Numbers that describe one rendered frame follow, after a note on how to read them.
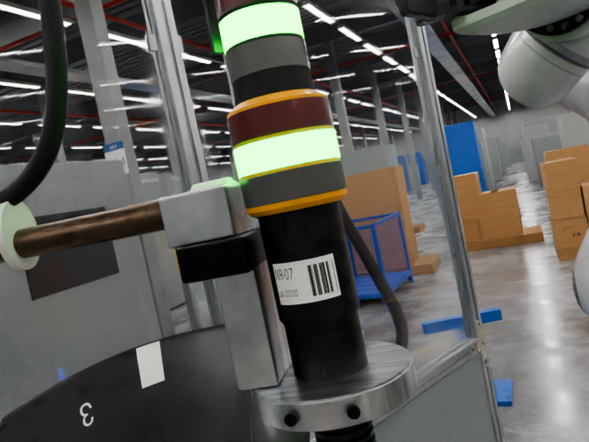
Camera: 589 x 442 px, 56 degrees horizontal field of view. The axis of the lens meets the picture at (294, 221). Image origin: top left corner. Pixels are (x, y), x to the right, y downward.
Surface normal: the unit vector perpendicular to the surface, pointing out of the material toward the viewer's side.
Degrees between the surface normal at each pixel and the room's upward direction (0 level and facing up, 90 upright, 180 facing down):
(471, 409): 90
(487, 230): 90
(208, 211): 90
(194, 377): 45
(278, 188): 90
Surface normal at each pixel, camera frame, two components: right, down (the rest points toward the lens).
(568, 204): -0.39, 0.13
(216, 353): -0.09, -0.69
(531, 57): -0.71, 0.18
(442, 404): 0.67, -0.10
